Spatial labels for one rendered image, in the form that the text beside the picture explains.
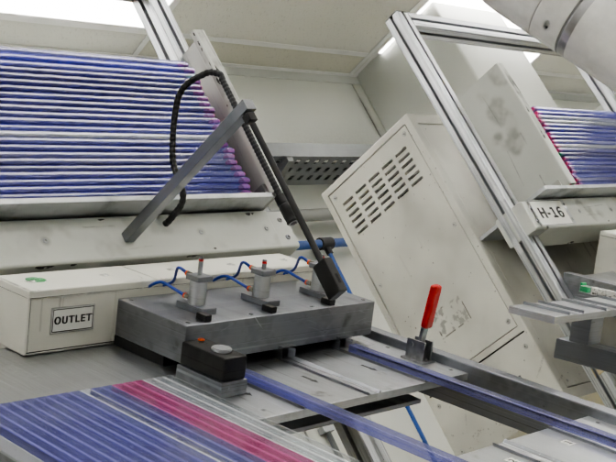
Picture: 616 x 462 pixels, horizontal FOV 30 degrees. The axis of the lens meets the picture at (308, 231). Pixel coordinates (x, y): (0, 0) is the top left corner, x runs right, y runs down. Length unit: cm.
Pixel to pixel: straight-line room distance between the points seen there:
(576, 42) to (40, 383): 68
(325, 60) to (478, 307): 264
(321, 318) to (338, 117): 341
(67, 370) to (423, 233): 133
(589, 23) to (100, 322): 68
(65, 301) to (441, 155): 132
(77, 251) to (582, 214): 128
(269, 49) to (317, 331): 322
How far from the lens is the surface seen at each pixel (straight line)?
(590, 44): 121
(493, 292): 244
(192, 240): 166
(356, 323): 158
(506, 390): 151
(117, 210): 160
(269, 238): 176
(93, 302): 144
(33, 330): 140
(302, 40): 474
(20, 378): 133
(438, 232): 252
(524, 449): 128
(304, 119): 474
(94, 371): 136
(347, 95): 506
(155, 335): 141
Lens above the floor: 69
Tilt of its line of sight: 21 degrees up
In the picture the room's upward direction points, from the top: 27 degrees counter-clockwise
